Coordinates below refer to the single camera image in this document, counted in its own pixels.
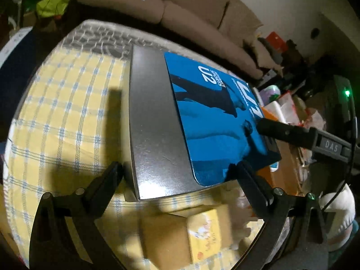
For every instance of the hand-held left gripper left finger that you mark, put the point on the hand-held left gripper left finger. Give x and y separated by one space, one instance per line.
112 174

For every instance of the yellow checked tablecloth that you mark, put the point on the yellow checked tablecloth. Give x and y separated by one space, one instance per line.
70 112

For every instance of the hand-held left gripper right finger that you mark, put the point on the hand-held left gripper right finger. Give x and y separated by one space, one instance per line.
242 174

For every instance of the grey pebble pattern table mat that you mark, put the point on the grey pebble pattern table mat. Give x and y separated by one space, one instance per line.
98 36

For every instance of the pastel round ball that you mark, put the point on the pastel round ball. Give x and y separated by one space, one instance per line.
271 92

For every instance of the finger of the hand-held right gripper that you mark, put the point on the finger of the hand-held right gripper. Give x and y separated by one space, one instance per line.
284 132

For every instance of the white round plush toy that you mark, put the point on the white round plush toy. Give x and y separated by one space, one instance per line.
339 216

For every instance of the small yellow cardboard box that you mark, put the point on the small yellow cardboard box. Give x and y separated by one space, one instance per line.
202 233

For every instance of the brown sofa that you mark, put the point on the brown sofa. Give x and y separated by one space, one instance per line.
197 14

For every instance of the green cloth bag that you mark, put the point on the green cloth bag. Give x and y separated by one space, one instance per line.
52 5

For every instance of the blue lidded cardboard shoe box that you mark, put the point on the blue lidded cardboard shoe box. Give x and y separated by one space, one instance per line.
157 123

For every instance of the red gift box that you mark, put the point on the red gift box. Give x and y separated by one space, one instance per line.
275 40

